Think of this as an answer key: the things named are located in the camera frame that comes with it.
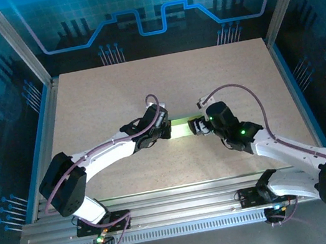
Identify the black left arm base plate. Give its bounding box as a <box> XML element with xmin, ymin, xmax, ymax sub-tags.
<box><xmin>74</xmin><ymin>208</ymin><xmax>134</xmax><ymax>239</ymax></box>

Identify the slotted grey cable duct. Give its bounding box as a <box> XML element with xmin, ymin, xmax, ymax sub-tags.
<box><xmin>64</xmin><ymin>198</ymin><xmax>326</xmax><ymax>244</ymax></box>

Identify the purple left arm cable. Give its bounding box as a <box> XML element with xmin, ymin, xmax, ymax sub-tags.
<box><xmin>27</xmin><ymin>93</ymin><xmax>185</xmax><ymax>244</ymax></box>

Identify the small circuit board with LED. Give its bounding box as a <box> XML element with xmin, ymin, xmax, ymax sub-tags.
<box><xmin>92</xmin><ymin>233</ymin><xmax>116</xmax><ymax>244</ymax></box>
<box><xmin>263</xmin><ymin>203</ymin><xmax>289</xmax><ymax>218</ymax></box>

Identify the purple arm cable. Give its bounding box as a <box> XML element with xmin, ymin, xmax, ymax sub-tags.
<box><xmin>200</xmin><ymin>67</ymin><xmax>326</xmax><ymax>235</ymax></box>
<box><xmin>27</xmin><ymin>93</ymin><xmax>185</xmax><ymax>244</ymax></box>

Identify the light green paper box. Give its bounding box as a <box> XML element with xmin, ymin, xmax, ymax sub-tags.
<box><xmin>167</xmin><ymin>115</ymin><xmax>201</xmax><ymax>140</ymax></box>

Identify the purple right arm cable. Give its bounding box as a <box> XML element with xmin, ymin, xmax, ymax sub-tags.
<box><xmin>200</xmin><ymin>67</ymin><xmax>326</xmax><ymax>235</ymax></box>

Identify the aluminium side rail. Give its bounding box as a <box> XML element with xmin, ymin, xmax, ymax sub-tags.
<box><xmin>263</xmin><ymin>30</ymin><xmax>326</xmax><ymax>178</ymax></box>
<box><xmin>8</xmin><ymin>78</ymin><xmax>83</xmax><ymax>222</ymax></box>

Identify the aluminium cross rail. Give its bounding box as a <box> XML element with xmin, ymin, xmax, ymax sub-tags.
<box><xmin>15</xmin><ymin>161</ymin><xmax>326</xmax><ymax>244</ymax></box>

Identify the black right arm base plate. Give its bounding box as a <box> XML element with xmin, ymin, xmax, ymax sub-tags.
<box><xmin>235</xmin><ymin>179</ymin><xmax>297</xmax><ymax>210</ymax></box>

